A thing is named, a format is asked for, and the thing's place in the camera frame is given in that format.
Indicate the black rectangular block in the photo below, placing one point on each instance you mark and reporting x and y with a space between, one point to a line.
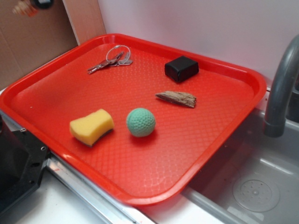
181 69

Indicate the brown cardboard panel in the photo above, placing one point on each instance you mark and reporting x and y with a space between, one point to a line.
27 43

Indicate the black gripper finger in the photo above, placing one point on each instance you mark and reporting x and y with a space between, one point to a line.
42 4

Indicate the red plastic tray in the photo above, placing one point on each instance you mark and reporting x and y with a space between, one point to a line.
136 171

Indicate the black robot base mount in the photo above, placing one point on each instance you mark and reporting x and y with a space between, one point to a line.
23 158

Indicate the yellow sponge with dark pad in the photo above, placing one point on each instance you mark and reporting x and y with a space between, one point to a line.
91 128

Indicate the grey plastic sink basin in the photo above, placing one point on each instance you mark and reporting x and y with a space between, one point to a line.
252 178

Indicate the tan spiral seashell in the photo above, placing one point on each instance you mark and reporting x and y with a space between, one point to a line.
24 7

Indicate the grey toy faucet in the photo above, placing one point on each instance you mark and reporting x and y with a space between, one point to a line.
283 102

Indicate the brown wood bark piece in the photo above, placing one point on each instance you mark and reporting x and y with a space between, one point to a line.
178 98

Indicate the green dimpled ball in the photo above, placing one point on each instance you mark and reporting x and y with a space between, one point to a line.
140 122

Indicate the keys on wire ring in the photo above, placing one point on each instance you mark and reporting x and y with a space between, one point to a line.
118 55

